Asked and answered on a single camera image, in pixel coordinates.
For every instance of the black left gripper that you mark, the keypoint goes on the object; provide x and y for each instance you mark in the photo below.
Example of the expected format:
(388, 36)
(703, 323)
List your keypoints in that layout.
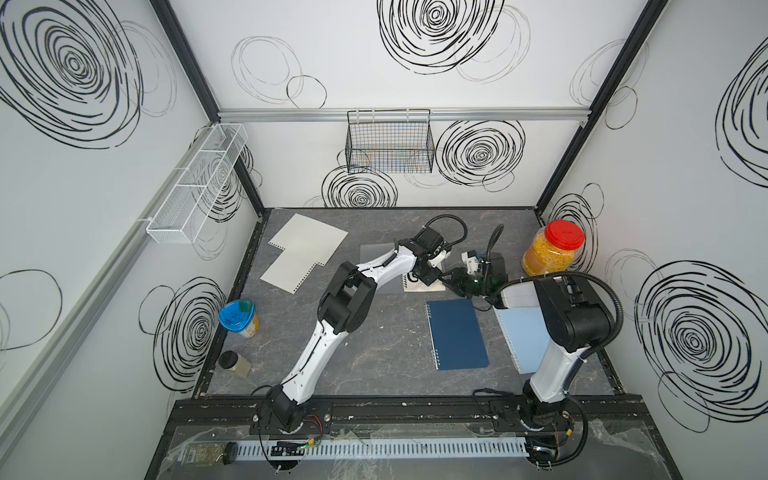
(432, 277)

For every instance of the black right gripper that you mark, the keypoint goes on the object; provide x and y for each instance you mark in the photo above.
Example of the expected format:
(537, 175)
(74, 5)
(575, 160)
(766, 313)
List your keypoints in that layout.
(456, 281)

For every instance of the frosted cover white notebook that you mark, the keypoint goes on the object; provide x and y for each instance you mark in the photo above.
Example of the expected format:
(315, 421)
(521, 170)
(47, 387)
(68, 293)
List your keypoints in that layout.
(392, 266)

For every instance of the light blue spiral notebook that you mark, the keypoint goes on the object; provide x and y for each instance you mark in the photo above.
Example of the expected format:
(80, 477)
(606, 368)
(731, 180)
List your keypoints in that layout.
(526, 335)

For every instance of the dark blue spiral notebook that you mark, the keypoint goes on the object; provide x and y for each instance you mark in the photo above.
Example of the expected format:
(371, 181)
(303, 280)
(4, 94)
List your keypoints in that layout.
(456, 336)

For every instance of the torn lined paper page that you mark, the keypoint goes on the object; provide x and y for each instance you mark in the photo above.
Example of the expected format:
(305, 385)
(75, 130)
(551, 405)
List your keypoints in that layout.
(309, 237)

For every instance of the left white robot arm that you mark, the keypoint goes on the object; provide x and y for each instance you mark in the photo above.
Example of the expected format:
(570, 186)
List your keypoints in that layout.
(342, 309)

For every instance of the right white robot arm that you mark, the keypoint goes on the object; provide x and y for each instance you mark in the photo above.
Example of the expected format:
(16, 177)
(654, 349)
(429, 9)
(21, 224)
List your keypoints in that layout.
(581, 313)

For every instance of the cornflakes jar with red lid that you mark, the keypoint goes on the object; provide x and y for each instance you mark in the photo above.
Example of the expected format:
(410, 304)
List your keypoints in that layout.
(554, 248)

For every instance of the blue lid snack cup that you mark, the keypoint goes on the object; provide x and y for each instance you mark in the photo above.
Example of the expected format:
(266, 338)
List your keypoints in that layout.
(240, 317)

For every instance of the small black cap bottle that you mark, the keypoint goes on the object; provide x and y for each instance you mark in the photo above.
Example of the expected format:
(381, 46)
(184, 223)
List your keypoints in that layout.
(234, 363)

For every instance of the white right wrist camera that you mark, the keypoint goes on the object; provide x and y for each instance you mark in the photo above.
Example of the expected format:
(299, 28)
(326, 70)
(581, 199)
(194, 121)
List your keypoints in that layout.
(472, 261)

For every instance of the black wire basket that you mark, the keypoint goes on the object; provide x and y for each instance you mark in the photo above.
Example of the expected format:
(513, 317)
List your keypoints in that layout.
(394, 147)

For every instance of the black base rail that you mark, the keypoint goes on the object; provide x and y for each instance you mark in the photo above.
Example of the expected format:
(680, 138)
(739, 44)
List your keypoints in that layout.
(327, 412)

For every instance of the aluminium wall rail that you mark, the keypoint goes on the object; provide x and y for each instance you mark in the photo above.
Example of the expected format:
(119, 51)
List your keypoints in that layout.
(579, 114)

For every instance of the white slotted cable duct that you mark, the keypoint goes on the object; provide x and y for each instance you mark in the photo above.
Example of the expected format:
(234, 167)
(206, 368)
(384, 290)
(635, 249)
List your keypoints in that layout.
(386, 448)

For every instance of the white mesh wall shelf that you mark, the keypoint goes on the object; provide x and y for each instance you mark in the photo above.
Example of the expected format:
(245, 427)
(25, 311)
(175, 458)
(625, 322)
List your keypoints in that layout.
(199, 185)

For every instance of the black corner frame post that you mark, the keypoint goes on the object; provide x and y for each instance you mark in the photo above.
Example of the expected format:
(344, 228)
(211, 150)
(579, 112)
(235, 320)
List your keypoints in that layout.
(640, 32)

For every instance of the left black frame post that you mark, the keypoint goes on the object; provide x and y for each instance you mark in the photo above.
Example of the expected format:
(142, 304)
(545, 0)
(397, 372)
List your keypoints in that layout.
(180, 44)

